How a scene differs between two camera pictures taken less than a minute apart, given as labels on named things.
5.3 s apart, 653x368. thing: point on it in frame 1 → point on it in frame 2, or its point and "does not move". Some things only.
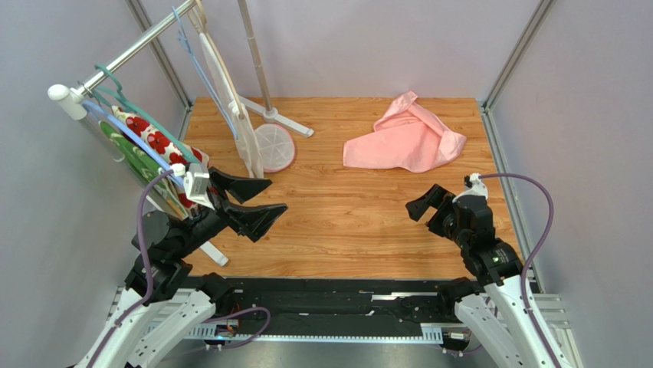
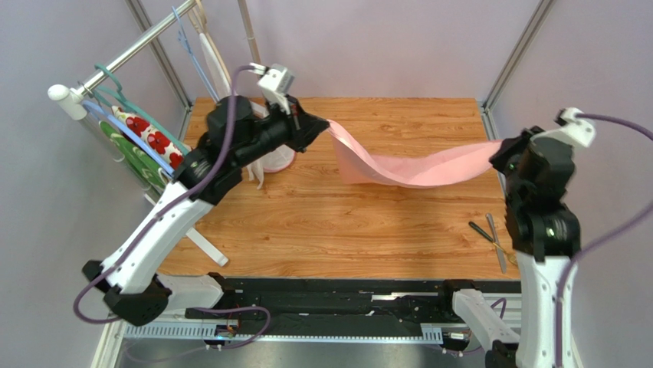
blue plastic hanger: [124, 132] does not move
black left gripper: [255, 220] → [304, 128]
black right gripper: [438, 215] → [508, 156]
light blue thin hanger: [183, 38] does not move
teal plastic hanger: [120, 96] does not move
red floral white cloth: [171, 152] does not move
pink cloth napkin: [408, 138] → [357, 167]
